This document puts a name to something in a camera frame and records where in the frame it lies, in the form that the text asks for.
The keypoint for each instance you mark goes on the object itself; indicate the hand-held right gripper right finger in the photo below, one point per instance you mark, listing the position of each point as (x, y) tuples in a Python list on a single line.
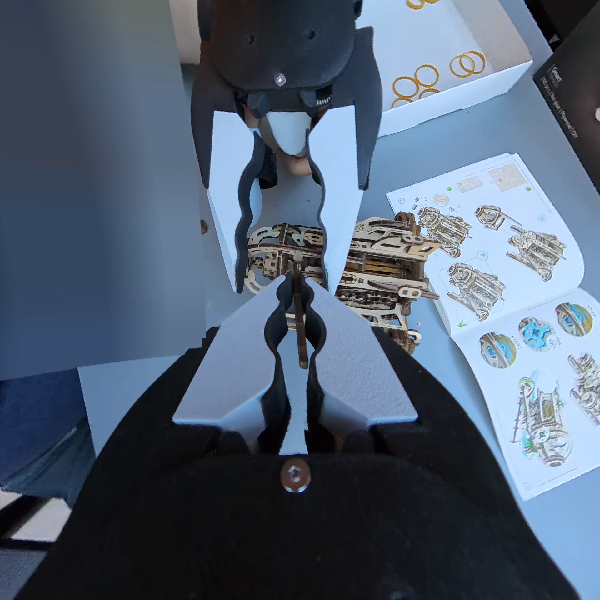
[(361, 375)]

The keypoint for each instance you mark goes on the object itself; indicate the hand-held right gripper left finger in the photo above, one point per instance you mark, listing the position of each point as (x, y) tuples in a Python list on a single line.
[(220, 375)]

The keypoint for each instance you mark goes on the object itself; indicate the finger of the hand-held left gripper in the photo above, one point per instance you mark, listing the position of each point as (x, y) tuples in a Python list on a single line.
[(227, 187), (342, 187)]

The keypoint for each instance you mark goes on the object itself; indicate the thin dark wooden stick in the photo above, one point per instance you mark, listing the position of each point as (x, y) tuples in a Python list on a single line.
[(302, 337)]

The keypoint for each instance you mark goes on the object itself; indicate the wooden mechanical model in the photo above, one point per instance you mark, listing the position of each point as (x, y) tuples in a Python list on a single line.
[(375, 276)]

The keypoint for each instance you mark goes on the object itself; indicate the black printed model box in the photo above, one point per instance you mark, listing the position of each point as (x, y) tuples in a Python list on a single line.
[(576, 108)]

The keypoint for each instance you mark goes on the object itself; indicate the person's left hand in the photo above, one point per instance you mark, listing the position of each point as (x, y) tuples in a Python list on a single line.
[(300, 165)]

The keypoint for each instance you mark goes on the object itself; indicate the group of yellow rubber bands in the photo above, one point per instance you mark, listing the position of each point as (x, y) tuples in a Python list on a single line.
[(424, 77)]

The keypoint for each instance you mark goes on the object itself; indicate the white cardboard box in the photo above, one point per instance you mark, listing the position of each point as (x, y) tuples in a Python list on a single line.
[(445, 42)]

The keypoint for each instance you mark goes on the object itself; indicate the illustrated instruction booklet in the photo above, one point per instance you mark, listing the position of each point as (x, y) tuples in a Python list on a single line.
[(515, 300)]

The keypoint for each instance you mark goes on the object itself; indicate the person's leg in jeans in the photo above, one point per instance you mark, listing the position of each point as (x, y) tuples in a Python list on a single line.
[(37, 431)]

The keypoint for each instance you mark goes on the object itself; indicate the black flat object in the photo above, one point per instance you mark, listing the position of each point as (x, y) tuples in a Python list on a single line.
[(548, 18)]

